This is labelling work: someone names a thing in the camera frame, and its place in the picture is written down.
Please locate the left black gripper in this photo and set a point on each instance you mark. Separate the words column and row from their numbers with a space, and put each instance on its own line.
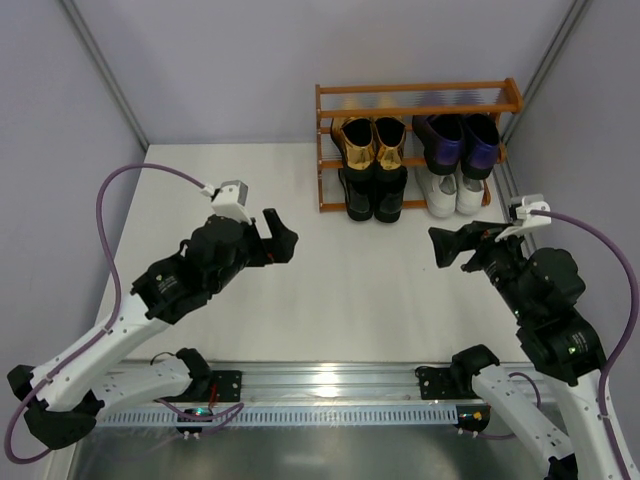
column 260, row 242

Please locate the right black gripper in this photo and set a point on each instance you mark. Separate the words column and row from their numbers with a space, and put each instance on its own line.
column 476, row 245

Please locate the white sneaker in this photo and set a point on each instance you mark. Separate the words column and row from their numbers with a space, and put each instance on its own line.
column 439, row 192
column 470, row 194

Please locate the black patent loafer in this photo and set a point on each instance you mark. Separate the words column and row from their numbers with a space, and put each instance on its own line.
column 389, row 194
column 359, row 192

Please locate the purple loafer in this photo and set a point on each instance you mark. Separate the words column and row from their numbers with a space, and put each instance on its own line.
column 442, row 139
column 482, row 146

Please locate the gold loafer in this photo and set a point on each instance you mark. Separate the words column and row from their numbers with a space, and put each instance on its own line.
column 390, row 137
column 353, row 137

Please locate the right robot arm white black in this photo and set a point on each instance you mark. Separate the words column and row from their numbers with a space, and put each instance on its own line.
column 541, row 291

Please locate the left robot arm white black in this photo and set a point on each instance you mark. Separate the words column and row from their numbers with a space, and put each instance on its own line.
column 62, row 400

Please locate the orange wooden shoe shelf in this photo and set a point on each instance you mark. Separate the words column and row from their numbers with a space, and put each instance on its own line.
column 494, row 98

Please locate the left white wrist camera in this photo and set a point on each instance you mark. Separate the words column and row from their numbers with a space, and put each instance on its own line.
column 229, row 200

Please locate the right aluminium corner post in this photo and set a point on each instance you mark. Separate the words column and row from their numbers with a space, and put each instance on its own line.
column 565, row 31

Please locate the aluminium corner post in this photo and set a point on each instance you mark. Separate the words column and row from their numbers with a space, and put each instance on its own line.
column 565, row 31
column 104, row 71

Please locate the aluminium mounting rail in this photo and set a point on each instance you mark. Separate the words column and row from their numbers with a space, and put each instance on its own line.
column 311, row 384

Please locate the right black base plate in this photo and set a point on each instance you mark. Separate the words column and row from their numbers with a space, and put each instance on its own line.
column 444, row 383

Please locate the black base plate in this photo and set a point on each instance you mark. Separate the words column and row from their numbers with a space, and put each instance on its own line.
column 223, row 386
column 444, row 383

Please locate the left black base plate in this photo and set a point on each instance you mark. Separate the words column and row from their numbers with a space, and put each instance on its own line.
column 223, row 386

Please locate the slotted grey cable duct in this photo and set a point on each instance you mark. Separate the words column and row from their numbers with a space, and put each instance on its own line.
column 309, row 415

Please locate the left aluminium corner post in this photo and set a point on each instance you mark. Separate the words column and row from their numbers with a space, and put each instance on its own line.
column 104, row 71

